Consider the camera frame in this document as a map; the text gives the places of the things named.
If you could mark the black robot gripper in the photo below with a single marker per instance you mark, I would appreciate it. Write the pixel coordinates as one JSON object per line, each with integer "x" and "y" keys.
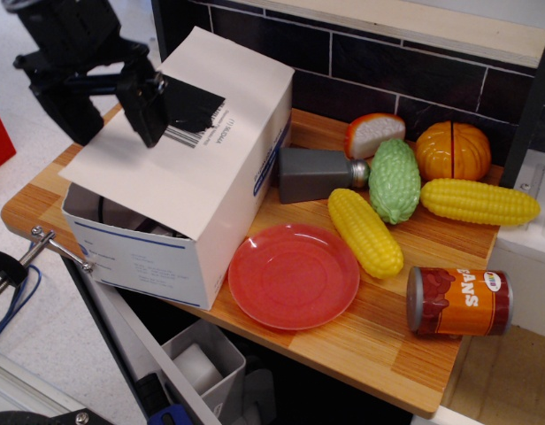
{"x": 81, "y": 53}

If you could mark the white cardboard box with tape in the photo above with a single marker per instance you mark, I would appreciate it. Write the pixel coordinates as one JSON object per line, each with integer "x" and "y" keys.
{"x": 208, "y": 187}

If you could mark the black round device in box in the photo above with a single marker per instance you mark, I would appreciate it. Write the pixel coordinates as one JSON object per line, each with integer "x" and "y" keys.
{"x": 113, "y": 214}

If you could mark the metal table clamp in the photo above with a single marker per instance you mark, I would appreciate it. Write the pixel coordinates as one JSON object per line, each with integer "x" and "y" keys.
{"x": 14, "y": 271}

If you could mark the grey toy shaker bottle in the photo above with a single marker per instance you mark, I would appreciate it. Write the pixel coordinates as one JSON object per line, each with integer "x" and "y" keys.
{"x": 306, "y": 175}

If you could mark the red plastic plate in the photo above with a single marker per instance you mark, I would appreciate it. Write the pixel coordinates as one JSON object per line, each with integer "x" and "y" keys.
{"x": 293, "y": 276}

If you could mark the toy cheese wedge red rind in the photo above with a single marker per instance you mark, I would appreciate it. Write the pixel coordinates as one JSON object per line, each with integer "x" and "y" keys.
{"x": 365, "y": 134}

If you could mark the grey plastic bin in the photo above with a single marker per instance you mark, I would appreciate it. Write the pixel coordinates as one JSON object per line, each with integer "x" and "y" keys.
{"x": 213, "y": 366}

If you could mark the yellow toy corn front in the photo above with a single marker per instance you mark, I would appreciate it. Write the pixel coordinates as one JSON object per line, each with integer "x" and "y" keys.
{"x": 362, "y": 229}

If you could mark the yellow toy corn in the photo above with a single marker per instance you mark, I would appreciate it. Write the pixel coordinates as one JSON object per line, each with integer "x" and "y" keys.
{"x": 362, "y": 229}
{"x": 478, "y": 202}

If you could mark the green toy bitter gourd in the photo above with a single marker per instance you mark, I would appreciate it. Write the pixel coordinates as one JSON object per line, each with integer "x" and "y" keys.
{"x": 394, "y": 182}

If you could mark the orange toy pumpkin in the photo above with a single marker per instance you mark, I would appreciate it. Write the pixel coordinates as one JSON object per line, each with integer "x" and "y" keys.
{"x": 453, "y": 150}

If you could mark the toy beans can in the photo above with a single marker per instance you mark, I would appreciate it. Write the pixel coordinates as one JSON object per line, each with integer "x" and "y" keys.
{"x": 458, "y": 302}

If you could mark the yellow toy corn right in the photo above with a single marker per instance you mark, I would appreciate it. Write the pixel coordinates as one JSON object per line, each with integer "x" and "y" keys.
{"x": 478, "y": 202}

